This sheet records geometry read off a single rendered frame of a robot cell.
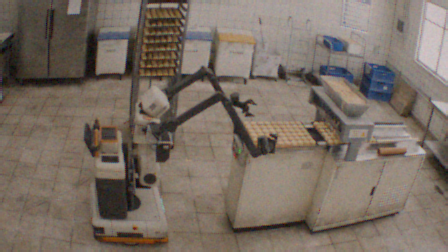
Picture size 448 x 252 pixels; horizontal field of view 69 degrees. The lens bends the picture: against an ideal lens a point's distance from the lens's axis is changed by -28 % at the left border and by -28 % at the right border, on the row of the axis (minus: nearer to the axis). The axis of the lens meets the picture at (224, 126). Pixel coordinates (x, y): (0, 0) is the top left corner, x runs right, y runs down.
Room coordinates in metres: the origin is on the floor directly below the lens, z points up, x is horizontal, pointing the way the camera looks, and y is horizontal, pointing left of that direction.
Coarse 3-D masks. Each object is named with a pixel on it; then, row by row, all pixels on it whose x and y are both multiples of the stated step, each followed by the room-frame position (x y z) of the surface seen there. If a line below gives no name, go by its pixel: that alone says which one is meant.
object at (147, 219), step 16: (96, 192) 2.68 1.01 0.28; (144, 192) 2.85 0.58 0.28; (96, 208) 2.46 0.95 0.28; (144, 208) 2.62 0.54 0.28; (160, 208) 2.67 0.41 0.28; (96, 224) 2.28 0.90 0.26; (112, 224) 2.33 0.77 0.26; (128, 224) 2.38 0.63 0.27; (144, 224) 2.42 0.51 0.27; (160, 224) 2.47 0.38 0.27; (112, 240) 2.31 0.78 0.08; (128, 240) 2.35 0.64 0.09; (144, 240) 2.40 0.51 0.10; (160, 240) 2.44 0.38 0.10
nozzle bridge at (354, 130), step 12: (312, 96) 3.45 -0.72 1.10; (324, 96) 3.30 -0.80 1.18; (324, 108) 3.34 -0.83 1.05; (336, 108) 3.08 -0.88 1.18; (324, 120) 3.52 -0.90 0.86; (336, 120) 3.10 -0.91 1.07; (348, 120) 2.89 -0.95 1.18; (360, 120) 2.93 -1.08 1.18; (336, 132) 2.97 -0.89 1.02; (348, 132) 2.82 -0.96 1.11; (360, 132) 2.86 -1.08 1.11; (372, 132) 2.90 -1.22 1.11; (348, 144) 2.86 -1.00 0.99; (360, 144) 2.87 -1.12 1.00; (348, 156) 2.84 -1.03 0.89
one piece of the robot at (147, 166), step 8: (136, 104) 2.79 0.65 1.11; (136, 112) 2.69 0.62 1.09; (136, 120) 2.61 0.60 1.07; (144, 120) 2.58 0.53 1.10; (152, 120) 2.60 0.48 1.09; (136, 128) 2.57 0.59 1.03; (136, 136) 2.61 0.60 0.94; (144, 136) 2.63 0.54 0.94; (144, 144) 2.64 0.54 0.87; (152, 144) 2.66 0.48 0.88; (144, 152) 2.65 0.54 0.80; (152, 152) 2.73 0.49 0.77; (144, 160) 2.60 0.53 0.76; (152, 160) 2.63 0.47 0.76; (144, 168) 2.60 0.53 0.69; (152, 168) 2.62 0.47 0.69; (144, 176) 2.60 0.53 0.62; (152, 176) 2.62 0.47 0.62; (144, 184) 2.60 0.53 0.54; (152, 184) 2.62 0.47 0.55
